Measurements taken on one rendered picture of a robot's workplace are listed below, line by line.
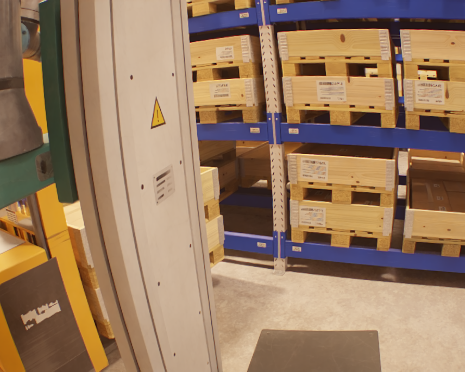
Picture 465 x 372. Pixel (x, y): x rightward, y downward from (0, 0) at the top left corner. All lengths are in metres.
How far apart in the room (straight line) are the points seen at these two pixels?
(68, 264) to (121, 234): 1.38
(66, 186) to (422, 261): 2.60
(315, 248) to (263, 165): 1.59
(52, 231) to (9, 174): 1.33
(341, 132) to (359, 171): 0.30
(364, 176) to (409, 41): 1.01
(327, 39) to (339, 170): 0.92
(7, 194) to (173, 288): 0.36
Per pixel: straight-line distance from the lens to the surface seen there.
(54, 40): 0.52
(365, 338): 1.04
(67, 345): 1.96
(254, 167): 4.27
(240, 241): 3.13
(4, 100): 0.48
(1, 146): 0.46
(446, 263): 2.87
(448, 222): 2.72
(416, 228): 2.72
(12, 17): 0.52
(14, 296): 1.70
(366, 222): 2.73
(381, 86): 2.53
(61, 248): 1.84
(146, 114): 0.59
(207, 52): 2.94
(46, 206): 1.76
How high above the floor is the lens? 1.50
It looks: 17 degrees down
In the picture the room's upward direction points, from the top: 5 degrees counter-clockwise
